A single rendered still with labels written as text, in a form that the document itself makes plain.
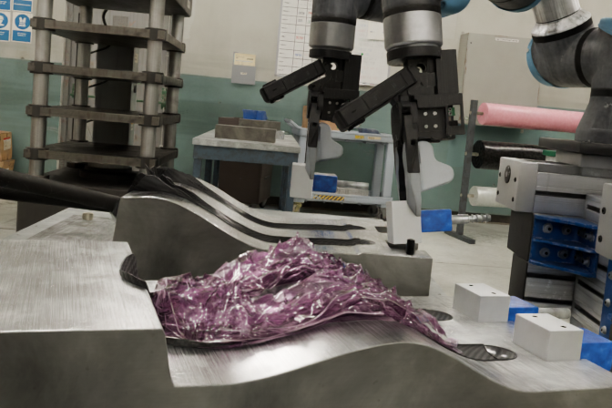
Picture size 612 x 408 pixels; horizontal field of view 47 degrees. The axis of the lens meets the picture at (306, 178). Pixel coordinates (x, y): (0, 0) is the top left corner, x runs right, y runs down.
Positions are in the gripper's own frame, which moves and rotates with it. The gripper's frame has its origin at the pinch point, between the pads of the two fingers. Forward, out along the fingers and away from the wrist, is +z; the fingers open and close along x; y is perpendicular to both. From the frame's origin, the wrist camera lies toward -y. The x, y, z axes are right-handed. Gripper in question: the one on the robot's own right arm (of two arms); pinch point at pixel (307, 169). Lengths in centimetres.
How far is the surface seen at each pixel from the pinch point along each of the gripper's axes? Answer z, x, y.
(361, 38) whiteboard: -87, 624, 68
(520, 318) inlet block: 7, -56, 19
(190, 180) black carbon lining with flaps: 1.2, -20.0, -16.8
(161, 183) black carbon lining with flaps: 0.5, -31.6, -18.9
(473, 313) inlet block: 9, -48, 16
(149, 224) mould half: 4.8, -36.0, -19.2
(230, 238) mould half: 5.7, -36.0, -9.7
